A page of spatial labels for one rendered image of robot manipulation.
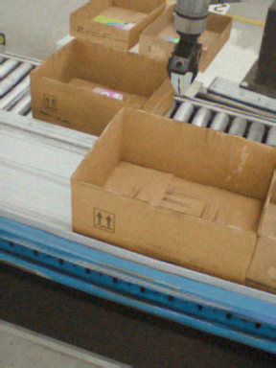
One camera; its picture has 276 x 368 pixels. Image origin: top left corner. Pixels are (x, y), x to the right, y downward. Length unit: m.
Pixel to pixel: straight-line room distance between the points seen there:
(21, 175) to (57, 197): 0.12
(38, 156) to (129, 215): 0.42
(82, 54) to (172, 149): 0.72
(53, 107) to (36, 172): 0.39
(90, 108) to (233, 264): 0.75
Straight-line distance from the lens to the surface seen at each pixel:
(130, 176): 1.33
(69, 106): 1.66
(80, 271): 1.21
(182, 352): 1.33
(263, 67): 2.01
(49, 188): 1.31
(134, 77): 1.85
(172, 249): 1.10
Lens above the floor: 1.76
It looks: 38 degrees down
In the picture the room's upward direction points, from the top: 8 degrees clockwise
